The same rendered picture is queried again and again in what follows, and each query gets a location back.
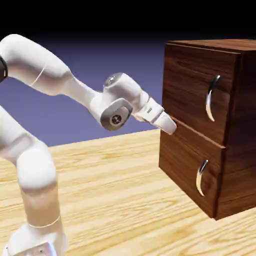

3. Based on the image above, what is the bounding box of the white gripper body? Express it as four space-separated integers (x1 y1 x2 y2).
152 111 177 135

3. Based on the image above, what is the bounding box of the large dark wood door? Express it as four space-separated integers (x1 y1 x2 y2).
162 43 241 146

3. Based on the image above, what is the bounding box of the small dark wood door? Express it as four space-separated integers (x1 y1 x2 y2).
158 119 226 219

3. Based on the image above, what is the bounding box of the dark wood cabinet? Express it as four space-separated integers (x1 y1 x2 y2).
158 38 256 221

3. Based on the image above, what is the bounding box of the long curved silver handle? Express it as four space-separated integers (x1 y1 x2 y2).
205 74 221 123

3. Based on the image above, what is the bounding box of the short curved silver handle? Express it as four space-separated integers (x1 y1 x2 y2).
196 159 209 197

